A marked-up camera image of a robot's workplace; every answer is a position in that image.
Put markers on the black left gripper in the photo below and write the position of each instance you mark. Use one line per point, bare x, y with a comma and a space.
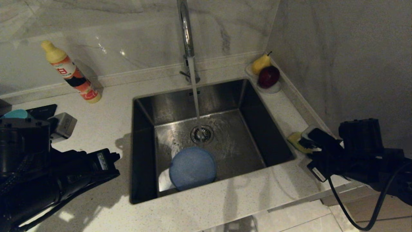
48, 174

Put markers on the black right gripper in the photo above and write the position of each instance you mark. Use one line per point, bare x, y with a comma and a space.
363, 151

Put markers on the yellow sponge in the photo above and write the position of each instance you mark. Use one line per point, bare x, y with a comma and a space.
294, 140

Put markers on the blue plate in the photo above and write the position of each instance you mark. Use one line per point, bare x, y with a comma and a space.
193, 167

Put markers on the teal bowl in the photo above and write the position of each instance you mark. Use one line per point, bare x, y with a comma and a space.
17, 113

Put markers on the chrome faucet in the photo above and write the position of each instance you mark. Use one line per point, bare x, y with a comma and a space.
186, 32

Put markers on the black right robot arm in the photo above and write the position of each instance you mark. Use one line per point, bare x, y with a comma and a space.
399, 180

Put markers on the stainless steel sink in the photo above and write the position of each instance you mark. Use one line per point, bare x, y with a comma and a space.
244, 145

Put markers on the metal sink drain strainer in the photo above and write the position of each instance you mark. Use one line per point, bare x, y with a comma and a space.
206, 135

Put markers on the small white dish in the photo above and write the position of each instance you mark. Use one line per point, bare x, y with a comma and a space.
273, 90

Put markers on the black induction cooktop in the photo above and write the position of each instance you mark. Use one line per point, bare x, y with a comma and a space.
43, 111

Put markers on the red apple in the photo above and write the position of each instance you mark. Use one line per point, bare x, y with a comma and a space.
268, 77

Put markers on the running water stream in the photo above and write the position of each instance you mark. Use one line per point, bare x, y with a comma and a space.
194, 93

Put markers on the yellow pear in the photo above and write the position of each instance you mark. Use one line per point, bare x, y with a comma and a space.
259, 66

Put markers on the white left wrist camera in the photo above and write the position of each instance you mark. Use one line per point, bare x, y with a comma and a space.
66, 124

